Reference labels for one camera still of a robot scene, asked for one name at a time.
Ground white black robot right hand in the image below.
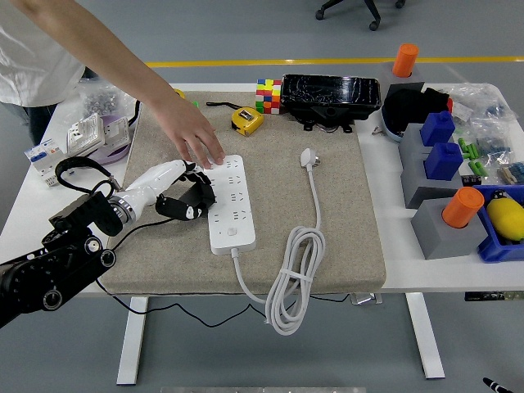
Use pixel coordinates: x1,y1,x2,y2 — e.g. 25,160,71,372
481,377,511,393

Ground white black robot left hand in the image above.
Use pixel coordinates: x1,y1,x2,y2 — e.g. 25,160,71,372
124,159,217,223

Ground person's hand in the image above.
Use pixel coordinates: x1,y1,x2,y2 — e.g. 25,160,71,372
151,94,227,170

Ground black power adapter plug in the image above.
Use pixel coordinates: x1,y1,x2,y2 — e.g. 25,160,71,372
178,179,217,208

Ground white power strip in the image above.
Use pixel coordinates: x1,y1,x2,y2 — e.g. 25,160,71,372
203,154,257,255

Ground yellow black tape measure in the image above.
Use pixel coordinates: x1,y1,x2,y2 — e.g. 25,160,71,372
129,88,186,125

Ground white table leg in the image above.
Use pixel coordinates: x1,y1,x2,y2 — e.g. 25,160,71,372
404,292,446,380
115,295,149,386

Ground black table control panel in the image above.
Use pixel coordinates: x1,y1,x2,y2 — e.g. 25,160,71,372
464,291,524,302

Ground clear bag of screws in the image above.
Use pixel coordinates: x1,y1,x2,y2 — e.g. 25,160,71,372
79,77,142,124

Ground grey-brown mat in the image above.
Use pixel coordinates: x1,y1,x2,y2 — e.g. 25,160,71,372
100,90,388,296

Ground white circuit breaker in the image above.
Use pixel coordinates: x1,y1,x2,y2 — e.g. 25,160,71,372
23,138,70,189

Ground blue storage bin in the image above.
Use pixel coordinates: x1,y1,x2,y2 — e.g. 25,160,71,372
472,183,524,264

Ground glossy black plastic housing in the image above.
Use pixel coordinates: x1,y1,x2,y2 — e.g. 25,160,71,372
281,73,382,134

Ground grey block holder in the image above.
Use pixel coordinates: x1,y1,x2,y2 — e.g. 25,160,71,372
410,197,490,261
400,151,472,210
399,122,431,159
375,61,427,99

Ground person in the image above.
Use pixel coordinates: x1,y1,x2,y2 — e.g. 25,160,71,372
0,0,99,147

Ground orange cylinder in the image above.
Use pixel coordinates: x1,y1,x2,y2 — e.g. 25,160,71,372
391,43,420,78
441,187,486,229

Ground white blue bowl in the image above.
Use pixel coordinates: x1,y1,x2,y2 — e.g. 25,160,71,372
380,104,406,144

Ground bag of resistors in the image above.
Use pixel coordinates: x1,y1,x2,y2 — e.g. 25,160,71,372
497,161,524,186

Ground black cloth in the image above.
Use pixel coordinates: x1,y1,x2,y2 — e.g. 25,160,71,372
382,87,454,136

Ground black office chair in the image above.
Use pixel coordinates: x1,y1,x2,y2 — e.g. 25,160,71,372
314,0,407,32

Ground blue plastic block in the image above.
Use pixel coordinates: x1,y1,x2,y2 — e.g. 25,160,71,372
420,111,457,147
424,142,465,181

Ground clear bag blue parts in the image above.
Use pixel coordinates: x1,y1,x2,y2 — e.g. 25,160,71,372
470,100,517,163

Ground clear bag white parts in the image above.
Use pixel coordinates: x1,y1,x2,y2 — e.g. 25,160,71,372
444,83,499,124

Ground white wall switch panel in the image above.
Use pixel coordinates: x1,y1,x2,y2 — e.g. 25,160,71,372
102,116,131,147

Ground white power strip cord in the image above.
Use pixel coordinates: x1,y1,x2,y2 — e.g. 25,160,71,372
230,147,328,337

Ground metal table bracket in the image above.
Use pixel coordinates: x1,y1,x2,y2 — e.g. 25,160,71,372
350,292,384,306

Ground thin black adapter cord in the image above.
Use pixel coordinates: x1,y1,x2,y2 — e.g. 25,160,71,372
96,216,353,328

